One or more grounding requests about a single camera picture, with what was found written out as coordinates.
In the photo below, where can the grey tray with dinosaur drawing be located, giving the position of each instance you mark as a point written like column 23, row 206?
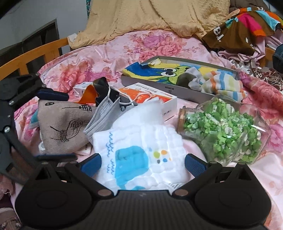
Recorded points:
column 162, row 73

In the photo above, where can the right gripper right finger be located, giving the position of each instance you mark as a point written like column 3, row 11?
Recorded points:
column 203, row 173

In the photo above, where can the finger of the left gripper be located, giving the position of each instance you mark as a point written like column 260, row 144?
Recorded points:
column 56, row 157
column 50, row 94

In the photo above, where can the striped pastel towel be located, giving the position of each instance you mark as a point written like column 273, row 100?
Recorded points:
column 216, row 82

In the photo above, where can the grey sock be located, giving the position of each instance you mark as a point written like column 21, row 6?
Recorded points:
column 184, row 79

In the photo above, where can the pink lilac garment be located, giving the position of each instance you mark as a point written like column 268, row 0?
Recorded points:
column 258, row 51

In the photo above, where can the grey face mask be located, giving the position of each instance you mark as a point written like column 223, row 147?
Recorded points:
column 113, row 106

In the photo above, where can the yellow dotted blanket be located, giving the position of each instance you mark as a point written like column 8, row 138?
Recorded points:
column 109, row 19

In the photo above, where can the dark doorway cabinet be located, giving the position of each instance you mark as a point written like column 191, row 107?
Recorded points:
column 45, row 34

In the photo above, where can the patterned brown white bedsheet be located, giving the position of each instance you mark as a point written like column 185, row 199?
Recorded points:
column 266, row 74

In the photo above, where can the orange and white medicine box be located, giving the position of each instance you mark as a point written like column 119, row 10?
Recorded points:
column 140, row 93

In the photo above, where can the white cloth with blue whale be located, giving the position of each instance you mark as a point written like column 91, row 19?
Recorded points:
column 140, row 152

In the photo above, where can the pink floral quilt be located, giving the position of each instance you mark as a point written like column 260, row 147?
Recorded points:
column 108, row 60

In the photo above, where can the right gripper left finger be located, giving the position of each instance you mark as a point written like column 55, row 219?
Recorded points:
column 84, row 171

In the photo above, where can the wooden bed frame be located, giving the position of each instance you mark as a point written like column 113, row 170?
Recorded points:
column 49, row 52

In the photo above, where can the blue denim jeans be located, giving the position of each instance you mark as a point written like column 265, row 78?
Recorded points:
column 277, row 59

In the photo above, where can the colourful striped brown garment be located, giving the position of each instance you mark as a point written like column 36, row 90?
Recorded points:
column 239, row 33

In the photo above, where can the glass jar of green stars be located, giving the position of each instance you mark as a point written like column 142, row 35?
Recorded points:
column 225, row 130

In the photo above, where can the teal white sachet packet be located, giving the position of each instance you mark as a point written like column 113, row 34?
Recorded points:
column 34, row 123

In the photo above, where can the white blue text box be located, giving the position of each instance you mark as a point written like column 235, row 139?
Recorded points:
column 80, row 88

